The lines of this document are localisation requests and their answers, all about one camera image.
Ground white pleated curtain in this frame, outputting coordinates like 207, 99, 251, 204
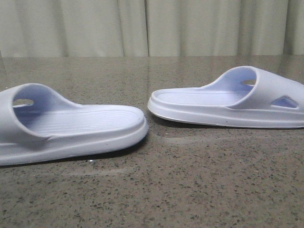
0, 0, 304, 57

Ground light blue slipper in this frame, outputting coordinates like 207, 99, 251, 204
148, 66, 304, 128
0, 83, 148, 165

